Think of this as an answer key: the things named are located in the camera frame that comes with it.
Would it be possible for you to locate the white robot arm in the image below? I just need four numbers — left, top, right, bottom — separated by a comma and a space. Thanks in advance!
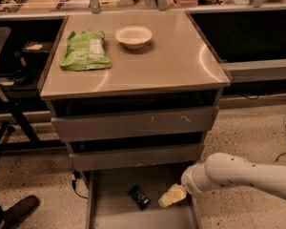
158, 153, 286, 207

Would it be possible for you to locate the black cable under cabinet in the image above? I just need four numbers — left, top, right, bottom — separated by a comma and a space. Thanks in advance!
71, 170, 89, 200

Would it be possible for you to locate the grey middle drawer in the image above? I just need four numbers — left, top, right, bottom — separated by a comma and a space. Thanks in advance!
70, 143, 204, 171

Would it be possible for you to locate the grey open bottom drawer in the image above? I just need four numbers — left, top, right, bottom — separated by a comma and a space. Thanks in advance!
86, 165, 201, 229

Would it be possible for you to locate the white paper bowl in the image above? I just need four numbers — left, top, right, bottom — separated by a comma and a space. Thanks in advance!
115, 26, 153, 50

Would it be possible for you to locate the grey drawer cabinet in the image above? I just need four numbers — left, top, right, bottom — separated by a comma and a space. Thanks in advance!
37, 10, 232, 229

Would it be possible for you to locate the black shoe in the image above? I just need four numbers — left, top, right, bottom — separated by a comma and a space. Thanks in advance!
2, 195, 40, 229

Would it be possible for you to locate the black box with label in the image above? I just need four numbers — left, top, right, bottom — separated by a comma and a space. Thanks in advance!
22, 41, 52, 70

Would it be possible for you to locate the grey top drawer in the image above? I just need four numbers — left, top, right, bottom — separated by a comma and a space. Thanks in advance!
51, 106, 218, 142

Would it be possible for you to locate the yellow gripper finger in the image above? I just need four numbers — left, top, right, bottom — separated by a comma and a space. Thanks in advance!
158, 183, 187, 208

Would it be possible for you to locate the dark blue rxbar wrapper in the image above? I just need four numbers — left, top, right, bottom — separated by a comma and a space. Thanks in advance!
129, 186, 151, 210

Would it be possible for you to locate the green snack bag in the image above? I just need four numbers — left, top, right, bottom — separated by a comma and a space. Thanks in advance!
60, 30, 111, 72

